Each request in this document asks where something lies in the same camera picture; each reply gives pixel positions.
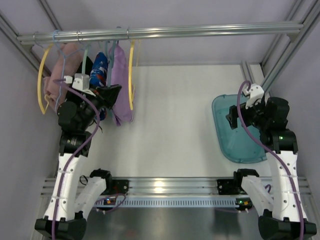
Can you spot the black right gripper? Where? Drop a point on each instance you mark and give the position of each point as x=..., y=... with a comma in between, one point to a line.
x=233, y=117

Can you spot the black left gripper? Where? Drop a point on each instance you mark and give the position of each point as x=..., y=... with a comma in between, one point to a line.
x=100, y=94

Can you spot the purple trousers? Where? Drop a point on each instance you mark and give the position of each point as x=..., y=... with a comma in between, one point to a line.
x=121, y=112

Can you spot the teal plastic hanger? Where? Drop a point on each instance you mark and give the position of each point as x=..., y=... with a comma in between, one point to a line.
x=110, y=54

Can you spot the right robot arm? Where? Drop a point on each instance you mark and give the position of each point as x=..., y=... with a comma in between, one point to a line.
x=281, y=215

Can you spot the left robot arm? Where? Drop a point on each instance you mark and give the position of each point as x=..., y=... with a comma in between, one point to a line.
x=67, y=213

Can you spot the mint green plastic hanger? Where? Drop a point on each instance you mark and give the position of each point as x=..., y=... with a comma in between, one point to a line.
x=84, y=61

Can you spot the pink trousers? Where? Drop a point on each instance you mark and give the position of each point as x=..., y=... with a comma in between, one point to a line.
x=55, y=94

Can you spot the yellow plastic hanger right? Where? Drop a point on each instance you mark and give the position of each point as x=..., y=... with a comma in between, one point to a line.
x=130, y=74

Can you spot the yellow plastic hanger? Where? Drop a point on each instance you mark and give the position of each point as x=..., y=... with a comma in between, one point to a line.
x=43, y=103
x=130, y=74

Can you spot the yellow plastic hanger left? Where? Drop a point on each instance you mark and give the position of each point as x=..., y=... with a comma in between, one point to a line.
x=43, y=103

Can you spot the blue red white shorts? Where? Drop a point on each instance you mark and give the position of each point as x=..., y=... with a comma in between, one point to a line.
x=98, y=74

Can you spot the teal transparent plastic tub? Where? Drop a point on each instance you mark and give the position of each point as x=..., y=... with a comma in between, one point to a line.
x=235, y=144

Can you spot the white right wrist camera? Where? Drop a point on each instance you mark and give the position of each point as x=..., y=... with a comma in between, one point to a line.
x=254, y=94

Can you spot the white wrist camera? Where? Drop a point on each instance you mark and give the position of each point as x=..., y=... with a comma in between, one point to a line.
x=254, y=94
x=80, y=82

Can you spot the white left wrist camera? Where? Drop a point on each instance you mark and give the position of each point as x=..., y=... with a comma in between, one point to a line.
x=80, y=82

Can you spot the black trousers with drawstring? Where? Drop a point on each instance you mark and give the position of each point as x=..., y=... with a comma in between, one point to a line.
x=88, y=67

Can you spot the light blue wire hanger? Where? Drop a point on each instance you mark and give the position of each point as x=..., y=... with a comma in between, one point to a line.
x=70, y=56

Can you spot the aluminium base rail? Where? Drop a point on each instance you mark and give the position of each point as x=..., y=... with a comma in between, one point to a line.
x=174, y=186

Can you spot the slotted cable duct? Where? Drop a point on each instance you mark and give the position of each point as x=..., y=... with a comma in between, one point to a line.
x=175, y=202

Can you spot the aluminium hanging rail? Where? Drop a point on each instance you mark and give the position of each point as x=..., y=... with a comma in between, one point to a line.
x=89, y=35

